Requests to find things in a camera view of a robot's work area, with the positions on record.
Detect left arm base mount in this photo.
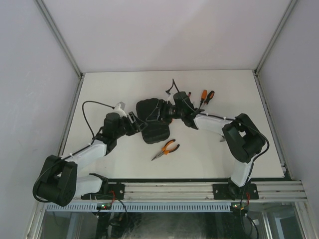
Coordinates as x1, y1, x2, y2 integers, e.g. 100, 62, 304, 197
80, 173, 125, 200

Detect aluminium frame rail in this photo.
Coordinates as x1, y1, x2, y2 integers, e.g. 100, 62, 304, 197
35, 181, 308, 201

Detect orange black needle-nose pliers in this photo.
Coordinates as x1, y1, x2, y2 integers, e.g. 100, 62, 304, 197
152, 139, 180, 161

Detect black orange handled screwdriver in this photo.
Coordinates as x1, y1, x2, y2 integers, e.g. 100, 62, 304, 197
203, 90, 215, 105

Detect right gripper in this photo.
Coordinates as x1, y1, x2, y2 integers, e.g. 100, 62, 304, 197
147, 99, 185, 124

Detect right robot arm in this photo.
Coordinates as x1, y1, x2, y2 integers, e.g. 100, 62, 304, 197
136, 92, 269, 199

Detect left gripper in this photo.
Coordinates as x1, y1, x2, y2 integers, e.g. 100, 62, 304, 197
114, 112, 148, 139

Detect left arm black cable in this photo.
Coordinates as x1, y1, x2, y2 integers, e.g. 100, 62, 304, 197
33, 101, 118, 202

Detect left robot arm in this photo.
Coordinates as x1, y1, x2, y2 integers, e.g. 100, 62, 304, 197
32, 112, 147, 207

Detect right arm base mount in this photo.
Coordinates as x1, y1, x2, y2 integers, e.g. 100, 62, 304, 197
212, 182, 259, 200

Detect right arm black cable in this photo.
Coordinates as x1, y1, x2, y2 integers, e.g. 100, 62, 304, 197
164, 79, 271, 232

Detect grey slotted cable duct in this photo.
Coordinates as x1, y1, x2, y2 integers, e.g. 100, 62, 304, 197
46, 202, 231, 213

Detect black plastic tool case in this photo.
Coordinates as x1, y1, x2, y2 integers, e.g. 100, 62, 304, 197
136, 98, 170, 144

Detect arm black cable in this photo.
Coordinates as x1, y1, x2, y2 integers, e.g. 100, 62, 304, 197
33, 101, 118, 202
164, 79, 271, 232

